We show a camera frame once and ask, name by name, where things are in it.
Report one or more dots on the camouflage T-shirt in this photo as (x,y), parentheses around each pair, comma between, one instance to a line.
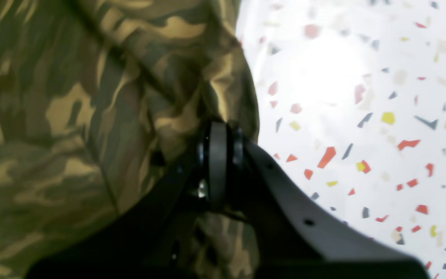
(97,98)

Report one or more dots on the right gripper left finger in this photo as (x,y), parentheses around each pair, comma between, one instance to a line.
(152,239)

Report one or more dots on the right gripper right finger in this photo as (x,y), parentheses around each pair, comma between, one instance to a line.
(297,239)

